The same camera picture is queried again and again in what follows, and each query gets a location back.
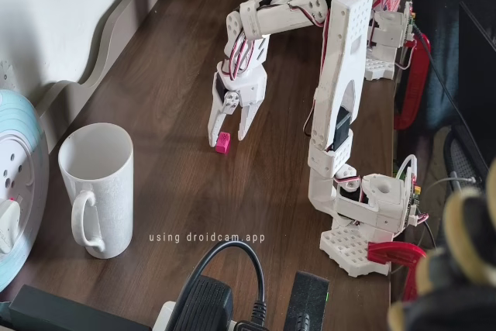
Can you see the red table clamp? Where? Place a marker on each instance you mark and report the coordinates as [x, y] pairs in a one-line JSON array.
[[395, 251], [420, 75]]

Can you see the long black box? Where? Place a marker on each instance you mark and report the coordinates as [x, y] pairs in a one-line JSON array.
[[58, 307]]

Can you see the black power adapter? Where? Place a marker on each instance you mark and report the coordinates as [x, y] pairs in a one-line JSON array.
[[205, 304]]

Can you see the white power strip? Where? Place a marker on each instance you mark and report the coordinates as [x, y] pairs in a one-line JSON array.
[[164, 315]]

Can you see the white ceramic mug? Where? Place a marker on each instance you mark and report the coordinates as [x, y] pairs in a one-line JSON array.
[[108, 191]]

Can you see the black mesh chair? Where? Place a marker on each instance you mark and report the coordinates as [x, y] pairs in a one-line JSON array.
[[465, 160]]

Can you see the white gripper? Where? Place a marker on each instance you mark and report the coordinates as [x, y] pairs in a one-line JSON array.
[[248, 90]]

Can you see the black and tan blurred object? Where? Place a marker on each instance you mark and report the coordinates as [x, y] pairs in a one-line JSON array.
[[457, 269]]

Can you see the black device with green light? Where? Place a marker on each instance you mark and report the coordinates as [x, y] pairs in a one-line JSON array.
[[310, 296]]

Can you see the person's dark clothed body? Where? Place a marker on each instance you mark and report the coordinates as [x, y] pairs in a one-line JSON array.
[[438, 17]]

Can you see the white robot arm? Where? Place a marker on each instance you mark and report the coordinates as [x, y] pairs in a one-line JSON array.
[[341, 75]]

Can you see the small pink block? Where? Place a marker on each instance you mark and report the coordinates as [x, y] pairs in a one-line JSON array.
[[224, 145]]

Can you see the white leader arm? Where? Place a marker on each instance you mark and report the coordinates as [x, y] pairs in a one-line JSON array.
[[387, 25]]

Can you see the black monitor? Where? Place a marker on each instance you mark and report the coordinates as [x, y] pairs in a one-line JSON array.
[[476, 75]]

